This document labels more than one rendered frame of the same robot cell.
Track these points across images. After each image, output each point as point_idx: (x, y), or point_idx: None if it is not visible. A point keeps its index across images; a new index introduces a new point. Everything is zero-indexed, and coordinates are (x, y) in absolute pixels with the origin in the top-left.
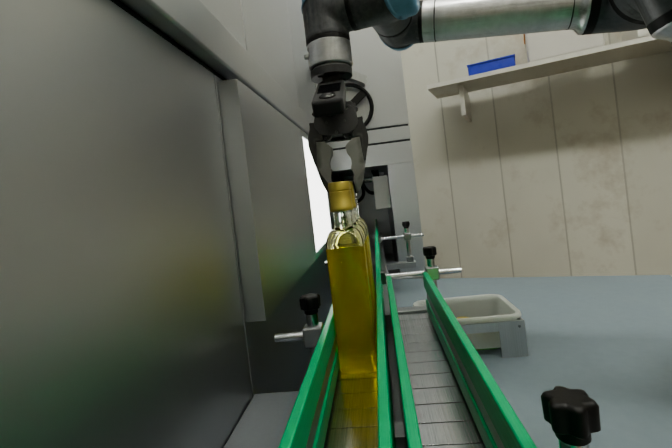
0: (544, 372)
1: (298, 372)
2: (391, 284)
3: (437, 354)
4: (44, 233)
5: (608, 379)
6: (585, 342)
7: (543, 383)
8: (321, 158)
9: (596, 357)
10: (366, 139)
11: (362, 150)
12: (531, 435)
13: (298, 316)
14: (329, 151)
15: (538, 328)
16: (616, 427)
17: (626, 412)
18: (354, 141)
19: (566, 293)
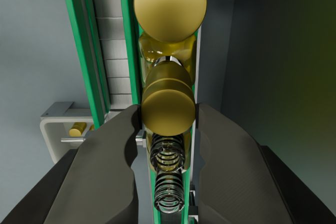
0: (46, 78)
1: (227, 81)
2: (132, 90)
3: (100, 7)
4: None
5: (6, 63)
6: (13, 116)
7: (49, 63)
8: (246, 162)
9: (9, 93)
10: (9, 223)
11: (64, 176)
12: (63, 1)
13: (235, 122)
14: (213, 184)
15: (43, 141)
16: (10, 6)
17: (2, 22)
18: (76, 219)
19: (16, 194)
